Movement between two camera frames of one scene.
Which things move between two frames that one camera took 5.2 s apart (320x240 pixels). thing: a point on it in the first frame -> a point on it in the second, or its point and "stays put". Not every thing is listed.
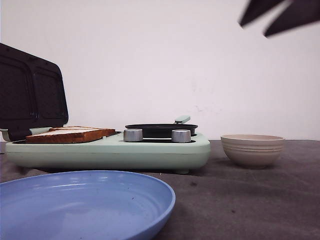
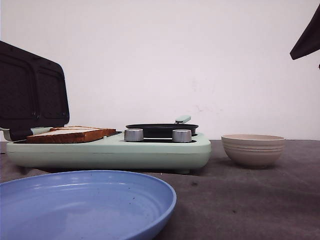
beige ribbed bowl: x=252 y=150 stays put
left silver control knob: x=133 y=135 stays put
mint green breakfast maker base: x=111 y=153 stays put
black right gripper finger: x=255 y=9 -> x=309 y=41
